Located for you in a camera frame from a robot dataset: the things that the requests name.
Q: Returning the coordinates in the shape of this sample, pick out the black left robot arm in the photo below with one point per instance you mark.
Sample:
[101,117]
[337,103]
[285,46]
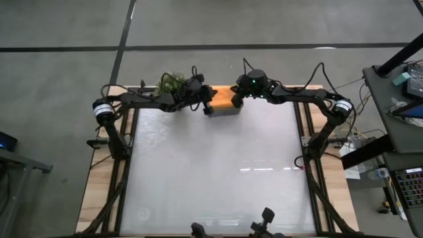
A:
[132,100]

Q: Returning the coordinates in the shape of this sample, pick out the black stand pole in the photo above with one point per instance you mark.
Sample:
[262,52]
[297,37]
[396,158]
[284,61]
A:
[400,56]

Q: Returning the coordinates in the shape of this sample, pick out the grey side cart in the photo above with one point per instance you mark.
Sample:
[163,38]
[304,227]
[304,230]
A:
[20,158]

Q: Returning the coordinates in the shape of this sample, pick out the small teal box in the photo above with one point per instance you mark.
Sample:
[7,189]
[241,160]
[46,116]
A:
[401,78]

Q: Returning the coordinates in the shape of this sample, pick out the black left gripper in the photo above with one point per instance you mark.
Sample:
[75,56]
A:
[195,94]

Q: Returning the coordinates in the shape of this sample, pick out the grey plastic bin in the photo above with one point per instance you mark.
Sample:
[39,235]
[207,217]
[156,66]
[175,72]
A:
[228,112]

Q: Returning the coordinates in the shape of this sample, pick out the blue tablet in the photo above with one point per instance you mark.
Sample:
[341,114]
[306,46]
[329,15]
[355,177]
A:
[411,111]

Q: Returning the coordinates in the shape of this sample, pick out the backlit keyboard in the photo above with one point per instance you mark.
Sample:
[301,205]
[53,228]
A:
[411,188]

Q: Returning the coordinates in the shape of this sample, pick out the black knobbed clamp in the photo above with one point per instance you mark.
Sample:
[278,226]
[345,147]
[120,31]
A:
[266,221]
[198,231]

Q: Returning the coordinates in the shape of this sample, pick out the clear plastic bottle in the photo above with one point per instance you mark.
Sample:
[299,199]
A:
[380,173]

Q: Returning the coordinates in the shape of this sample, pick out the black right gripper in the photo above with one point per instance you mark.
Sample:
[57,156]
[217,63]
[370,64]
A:
[241,96]

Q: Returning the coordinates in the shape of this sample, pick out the small potted green plant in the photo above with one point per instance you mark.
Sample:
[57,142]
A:
[172,82]

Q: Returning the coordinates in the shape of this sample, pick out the dark grey side desk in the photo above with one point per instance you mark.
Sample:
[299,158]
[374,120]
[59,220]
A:
[383,109]

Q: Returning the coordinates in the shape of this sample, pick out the black table frame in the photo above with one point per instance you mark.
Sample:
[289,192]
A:
[133,90]

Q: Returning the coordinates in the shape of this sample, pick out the orange microfiber towel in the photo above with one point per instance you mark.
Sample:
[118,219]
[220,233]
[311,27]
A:
[224,97]

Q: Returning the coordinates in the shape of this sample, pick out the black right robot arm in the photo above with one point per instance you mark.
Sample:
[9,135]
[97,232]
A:
[314,97]

